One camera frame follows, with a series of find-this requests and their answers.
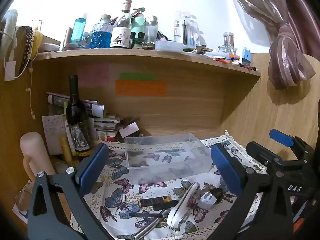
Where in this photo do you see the butterfly print lace cloth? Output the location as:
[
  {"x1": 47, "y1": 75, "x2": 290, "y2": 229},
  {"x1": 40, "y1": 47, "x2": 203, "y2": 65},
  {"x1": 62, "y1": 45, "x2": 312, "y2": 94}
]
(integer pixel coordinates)
[{"x1": 68, "y1": 129, "x2": 269, "y2": 240}]

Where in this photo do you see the wooden shelf board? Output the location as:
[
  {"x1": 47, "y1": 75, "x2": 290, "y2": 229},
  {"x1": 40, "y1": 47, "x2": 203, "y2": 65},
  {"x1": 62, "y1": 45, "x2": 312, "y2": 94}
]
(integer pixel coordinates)
[{"x1": 36, "y1": 49, "x2": 261, "y2": 78}]

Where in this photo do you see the pink sticky note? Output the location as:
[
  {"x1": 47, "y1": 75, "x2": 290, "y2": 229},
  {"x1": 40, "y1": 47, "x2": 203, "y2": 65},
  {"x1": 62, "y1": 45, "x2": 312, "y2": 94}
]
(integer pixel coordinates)
[{"x1": 77, "y1": 64, "x2": 110, "y2": 88}]

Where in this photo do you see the handwritten white note paper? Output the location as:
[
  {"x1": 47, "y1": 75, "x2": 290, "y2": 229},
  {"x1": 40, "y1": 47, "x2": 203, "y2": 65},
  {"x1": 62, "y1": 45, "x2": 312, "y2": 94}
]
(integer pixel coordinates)
[{"x1": 42, "y1": 114, "x2": 66, "y2": 155}]

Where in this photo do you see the round clear plastic container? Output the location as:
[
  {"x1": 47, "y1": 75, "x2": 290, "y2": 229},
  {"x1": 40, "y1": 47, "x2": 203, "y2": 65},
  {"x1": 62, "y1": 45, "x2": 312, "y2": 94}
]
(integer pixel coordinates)
[{"x1": 155, "y1": 40, "x2": 184, "y2": 53}]

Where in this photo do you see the white labelled liquor bottle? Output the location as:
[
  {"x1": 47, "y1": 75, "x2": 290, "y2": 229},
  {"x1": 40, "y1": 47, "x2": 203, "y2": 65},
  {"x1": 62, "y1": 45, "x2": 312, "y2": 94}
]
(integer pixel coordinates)
[{"x1": 110, "y1": 0, "x2": 132, "y2": 49}]

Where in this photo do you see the stack of books and papers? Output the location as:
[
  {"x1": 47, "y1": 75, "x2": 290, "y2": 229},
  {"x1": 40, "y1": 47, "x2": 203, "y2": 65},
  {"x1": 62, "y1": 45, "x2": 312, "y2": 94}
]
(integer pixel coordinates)
[{"x1": 46, "y1": 91, "x2": 141, "y2": 143}]

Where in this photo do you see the dark wine bottle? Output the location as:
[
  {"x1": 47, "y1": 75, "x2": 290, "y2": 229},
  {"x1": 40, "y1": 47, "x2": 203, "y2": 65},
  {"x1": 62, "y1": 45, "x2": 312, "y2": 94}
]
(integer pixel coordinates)
[{"x1": 66, "y1": 75, "x2": 94, "y2": 158}]

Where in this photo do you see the clear glass jar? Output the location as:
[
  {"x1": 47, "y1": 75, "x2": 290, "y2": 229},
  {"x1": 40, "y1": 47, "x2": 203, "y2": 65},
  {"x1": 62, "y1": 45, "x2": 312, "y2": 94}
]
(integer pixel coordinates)
[{"x1": 218, "y1": 32, "x2": 236, "y2": 55}]

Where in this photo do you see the mauve striped curtain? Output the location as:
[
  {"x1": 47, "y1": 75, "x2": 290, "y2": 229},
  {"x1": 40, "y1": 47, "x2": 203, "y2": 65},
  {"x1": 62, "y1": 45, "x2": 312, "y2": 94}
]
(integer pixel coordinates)
[{"x1": 237, "y1": 0, "x2": 316, "y2": 90}]

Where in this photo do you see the blue patterned glass bottle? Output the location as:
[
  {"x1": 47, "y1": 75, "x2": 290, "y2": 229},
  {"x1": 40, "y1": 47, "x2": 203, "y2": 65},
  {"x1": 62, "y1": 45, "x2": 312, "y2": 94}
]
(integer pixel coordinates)
[{"x1": 89, "y1": 14, "x2": 113, "y2": 49}]

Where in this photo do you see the mint green bottle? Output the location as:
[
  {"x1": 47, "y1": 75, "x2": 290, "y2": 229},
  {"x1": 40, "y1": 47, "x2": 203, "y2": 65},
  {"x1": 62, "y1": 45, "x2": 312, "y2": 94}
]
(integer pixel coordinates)
[{"x1": 131, "y1": 7, "x2": 145, "y2": 48}]

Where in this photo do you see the white power adapter plug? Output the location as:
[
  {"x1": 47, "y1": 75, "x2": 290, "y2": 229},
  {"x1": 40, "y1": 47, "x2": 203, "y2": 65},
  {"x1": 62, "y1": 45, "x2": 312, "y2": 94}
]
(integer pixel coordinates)
[{"x1": 198, "y1": 188, "x2": 223, "y2": 210}]

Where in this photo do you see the clear plastic storage box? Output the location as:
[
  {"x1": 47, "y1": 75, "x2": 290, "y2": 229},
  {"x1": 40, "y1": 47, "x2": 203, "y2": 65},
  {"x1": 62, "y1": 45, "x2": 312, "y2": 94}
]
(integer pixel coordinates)
[{"x1": 125, "y1": 133, "x2": 213, "y2": 185}]

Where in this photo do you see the small white cardboard box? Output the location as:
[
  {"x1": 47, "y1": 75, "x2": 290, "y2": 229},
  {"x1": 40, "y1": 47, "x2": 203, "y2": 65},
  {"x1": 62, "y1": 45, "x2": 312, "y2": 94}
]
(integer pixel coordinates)
[{"x1": 119, "y1": 122, "x2": 139, "y2": 138}]

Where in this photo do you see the black gold cosmetic tube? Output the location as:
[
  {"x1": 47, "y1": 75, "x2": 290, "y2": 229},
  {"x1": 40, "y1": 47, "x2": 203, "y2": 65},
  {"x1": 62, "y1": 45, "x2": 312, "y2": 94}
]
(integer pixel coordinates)
[{"x1": 137, "y1": 196, "x2": 172, "y2": 207}]

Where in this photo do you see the orange sticky note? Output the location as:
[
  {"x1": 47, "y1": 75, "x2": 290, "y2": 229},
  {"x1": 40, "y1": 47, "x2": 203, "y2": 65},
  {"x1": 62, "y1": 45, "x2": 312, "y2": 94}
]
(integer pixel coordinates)
[{"x1": 115, "y1": 80, "x2": 167, "y2": 97}]

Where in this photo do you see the green sticky note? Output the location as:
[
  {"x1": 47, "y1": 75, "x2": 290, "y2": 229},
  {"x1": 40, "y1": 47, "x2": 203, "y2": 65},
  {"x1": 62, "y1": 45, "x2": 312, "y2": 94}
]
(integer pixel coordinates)
[{"x1": 119, "y1": 73, "x2": 156, "y2": 81}]

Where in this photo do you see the yellow stick candle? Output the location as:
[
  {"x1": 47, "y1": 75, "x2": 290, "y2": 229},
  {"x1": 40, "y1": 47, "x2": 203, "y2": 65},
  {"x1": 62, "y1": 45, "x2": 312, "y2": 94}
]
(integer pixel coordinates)
[{"x1": 59, "y1": 135, "x2": 72, "y2": 163}]

